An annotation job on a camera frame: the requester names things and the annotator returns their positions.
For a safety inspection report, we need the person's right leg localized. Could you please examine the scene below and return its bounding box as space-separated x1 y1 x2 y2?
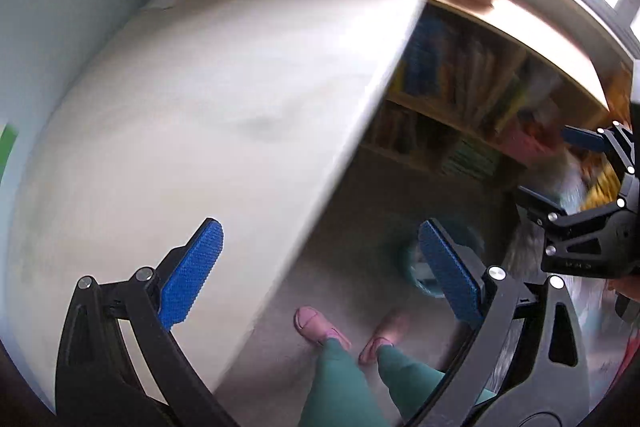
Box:
375 344 496 427

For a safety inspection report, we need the person's leg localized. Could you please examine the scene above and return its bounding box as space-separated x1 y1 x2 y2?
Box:
297 338 403 427
375 344 496 427

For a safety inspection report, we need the person's left leg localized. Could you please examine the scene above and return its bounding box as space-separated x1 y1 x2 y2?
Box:
297 338 403 427

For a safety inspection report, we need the green object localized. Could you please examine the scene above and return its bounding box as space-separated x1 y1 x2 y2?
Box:
0 122 21 180

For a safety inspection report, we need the pink shoe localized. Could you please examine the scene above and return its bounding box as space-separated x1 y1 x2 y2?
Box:
357 312 412 366
294 306 352 349

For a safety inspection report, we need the teal round bin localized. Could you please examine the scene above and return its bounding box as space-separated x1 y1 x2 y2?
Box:
399 217 486 300

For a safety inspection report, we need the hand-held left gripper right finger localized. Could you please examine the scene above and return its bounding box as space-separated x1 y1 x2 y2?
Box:
405 218 591 427

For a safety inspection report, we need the yellow cloth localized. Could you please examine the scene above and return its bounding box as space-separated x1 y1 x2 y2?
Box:
582 152 626 210

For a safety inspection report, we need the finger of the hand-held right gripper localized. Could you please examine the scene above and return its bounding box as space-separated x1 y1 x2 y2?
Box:
561 121 640 180
516 186 626 275

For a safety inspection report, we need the red cloth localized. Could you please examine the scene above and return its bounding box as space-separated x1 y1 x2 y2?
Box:
620 332 640 370

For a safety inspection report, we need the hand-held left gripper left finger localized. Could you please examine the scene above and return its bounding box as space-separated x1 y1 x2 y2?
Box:
55 217 241 427

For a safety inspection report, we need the wooden bookshelf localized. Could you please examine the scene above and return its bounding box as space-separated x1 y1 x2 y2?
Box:
235 0 640 192

